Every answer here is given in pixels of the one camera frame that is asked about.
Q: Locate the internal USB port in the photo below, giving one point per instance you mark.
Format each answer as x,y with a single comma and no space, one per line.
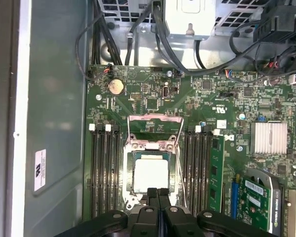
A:
166,91

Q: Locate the black plastic fan housing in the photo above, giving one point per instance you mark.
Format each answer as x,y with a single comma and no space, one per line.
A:
278,24

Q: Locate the metal socket cover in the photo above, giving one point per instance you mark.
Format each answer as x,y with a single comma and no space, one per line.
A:
155,117

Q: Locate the black RAM slot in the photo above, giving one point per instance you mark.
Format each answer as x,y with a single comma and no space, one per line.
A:
110,172
95,172
102,172
188,168
117,172
204,168
196,168

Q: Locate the black PC case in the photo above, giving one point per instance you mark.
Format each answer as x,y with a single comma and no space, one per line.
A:
56,98

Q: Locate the round black speaker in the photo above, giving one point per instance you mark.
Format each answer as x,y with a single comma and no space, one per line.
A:
293,59

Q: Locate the blue expansion slot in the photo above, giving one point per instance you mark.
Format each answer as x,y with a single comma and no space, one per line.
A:
236,197

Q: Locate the white label sticker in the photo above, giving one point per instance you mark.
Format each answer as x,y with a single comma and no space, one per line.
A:
40,172

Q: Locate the green RAM stick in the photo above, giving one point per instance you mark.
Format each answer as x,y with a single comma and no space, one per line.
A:
218,172

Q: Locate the silver chipset heatsink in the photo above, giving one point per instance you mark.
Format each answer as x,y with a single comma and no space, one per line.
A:
269,138

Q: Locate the silver green CPU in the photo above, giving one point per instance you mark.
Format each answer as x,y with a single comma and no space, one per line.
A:
151,172

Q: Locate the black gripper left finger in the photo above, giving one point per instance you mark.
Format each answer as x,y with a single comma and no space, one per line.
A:
143,222

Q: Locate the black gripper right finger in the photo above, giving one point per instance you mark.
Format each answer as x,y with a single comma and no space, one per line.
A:
177,222

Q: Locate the silver metal drive cage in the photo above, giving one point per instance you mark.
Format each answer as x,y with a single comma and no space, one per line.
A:
182,27

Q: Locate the metal locking lever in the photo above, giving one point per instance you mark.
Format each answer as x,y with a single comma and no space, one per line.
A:
181,177

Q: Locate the round coin battery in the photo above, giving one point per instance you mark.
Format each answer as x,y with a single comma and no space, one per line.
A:
116,86

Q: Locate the green black graphics card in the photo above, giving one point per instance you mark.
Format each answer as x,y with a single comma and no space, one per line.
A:
256,205

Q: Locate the CPU socket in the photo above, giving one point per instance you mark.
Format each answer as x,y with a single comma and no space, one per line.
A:
128,160

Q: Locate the green motherboard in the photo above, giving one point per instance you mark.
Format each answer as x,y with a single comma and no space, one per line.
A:
199,98

